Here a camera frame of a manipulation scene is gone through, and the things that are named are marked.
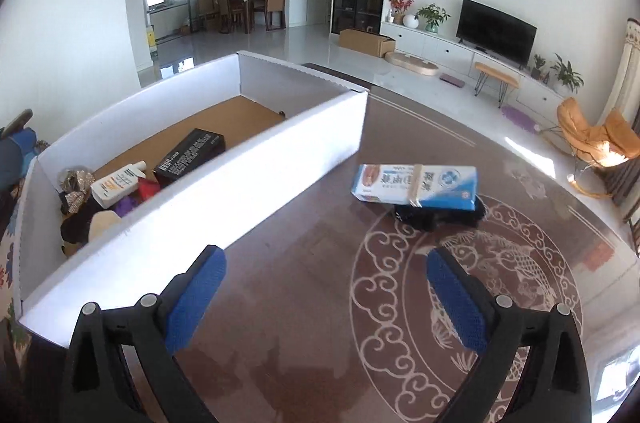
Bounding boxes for white cardboard storage box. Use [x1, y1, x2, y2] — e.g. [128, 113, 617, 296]
[12, 50, 370, 350]

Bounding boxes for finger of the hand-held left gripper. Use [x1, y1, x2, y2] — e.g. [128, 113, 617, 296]
[0, 109, 40, 154]

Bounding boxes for red flowers in vase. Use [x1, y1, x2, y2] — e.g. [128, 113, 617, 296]
[387, 0, 416, 25]

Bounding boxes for orange lounge chair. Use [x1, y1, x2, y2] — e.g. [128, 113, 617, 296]
[557, 98, 633, 176]

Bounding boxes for black fuzzy item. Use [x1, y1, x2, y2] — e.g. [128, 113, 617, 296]
[392, 195, 487, 233]

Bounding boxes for silver rhinestone bow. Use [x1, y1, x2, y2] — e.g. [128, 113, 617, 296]
[59, 170, 96, 214]

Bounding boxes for white lotion bottle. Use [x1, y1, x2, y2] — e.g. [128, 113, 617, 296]
[91, 160, 148, 208]

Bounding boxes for beige rubber band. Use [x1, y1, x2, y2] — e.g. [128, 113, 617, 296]
[407, 164, 426, 206]

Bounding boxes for wooden bench with hairpin legs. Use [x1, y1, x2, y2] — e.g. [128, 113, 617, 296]
[474, 62, 522, 108]

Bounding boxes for floral patterned cloth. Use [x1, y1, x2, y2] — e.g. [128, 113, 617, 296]
[0, 183, 32, 354]

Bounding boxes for bushy green potted plant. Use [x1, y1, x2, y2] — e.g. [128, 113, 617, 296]
[416, 4, 451, 34]

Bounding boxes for beige round floor cushion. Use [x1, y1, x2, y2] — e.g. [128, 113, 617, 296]
[385, 51, 440, 78]

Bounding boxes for red candy-shaped packet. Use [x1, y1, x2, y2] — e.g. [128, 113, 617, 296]
[137, 178, 161, 204]

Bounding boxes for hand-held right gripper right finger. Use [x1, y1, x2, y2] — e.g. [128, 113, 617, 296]
[426, 247, 593, 423]

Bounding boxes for brown patterned glass desktop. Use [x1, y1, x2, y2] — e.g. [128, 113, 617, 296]
[170, 95, 640, 423]

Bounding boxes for cream knit pouch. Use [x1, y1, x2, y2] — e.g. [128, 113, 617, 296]
[90, 210, 123, 240]

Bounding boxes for black box with white print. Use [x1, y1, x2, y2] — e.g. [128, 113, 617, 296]
[152, 129, 227, 188]

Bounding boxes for large-leaf potted plant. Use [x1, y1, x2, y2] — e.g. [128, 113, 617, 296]
[549, 54, 585, 94]

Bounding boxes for brown cardboard box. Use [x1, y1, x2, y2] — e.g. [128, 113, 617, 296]
[339, 29, 396, 58]

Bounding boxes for covered standing air conditioner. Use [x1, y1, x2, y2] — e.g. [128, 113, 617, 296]
[617, 18, 640, 114]

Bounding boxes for white television cabinet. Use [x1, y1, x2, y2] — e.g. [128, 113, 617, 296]
[380, 20, 576, 108]

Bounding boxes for black television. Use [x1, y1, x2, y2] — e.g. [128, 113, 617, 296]
[456, 0, 538, 66]

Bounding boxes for black pouch with white stitching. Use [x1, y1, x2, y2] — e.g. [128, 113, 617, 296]
[60, 200, 108, 245]

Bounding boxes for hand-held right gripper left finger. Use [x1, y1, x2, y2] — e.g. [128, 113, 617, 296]
[60, 245, 228, 423]

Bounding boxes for dining table with chairs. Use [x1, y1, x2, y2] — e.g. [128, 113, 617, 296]
[195, 0, 288, 34]

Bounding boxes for blue and white toothpaste box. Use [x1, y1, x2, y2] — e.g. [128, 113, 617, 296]
[350, 164, 478, 211]

